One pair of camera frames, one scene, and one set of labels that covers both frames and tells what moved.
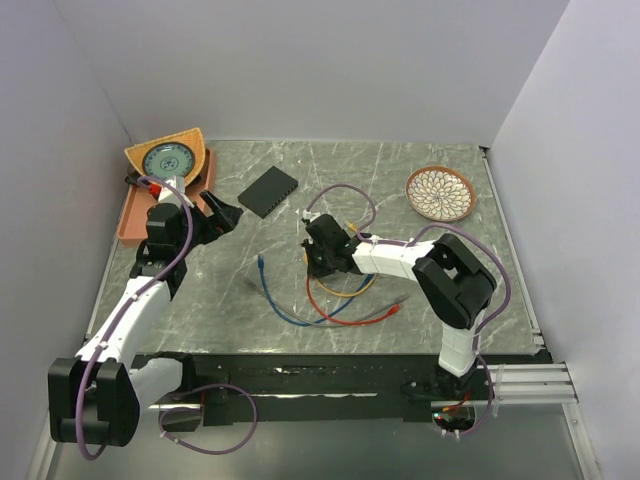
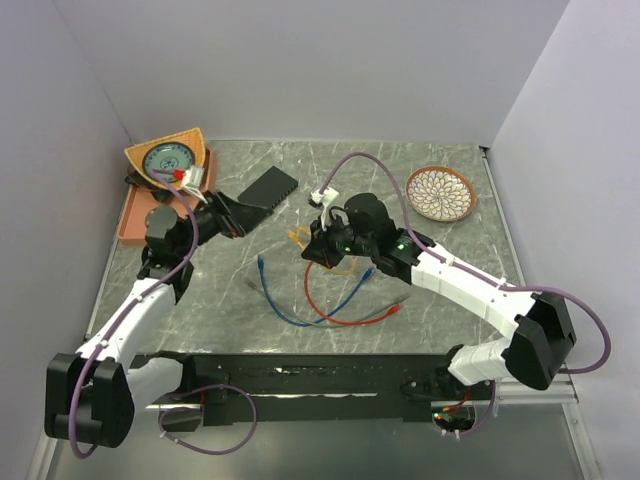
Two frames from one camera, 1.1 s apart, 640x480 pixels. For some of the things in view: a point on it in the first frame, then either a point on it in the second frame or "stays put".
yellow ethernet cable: (354, 229) to (303, 234)
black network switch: (262, 196) stays put
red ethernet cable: (391, 310) stays put
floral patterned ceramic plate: (440, 193) stays put
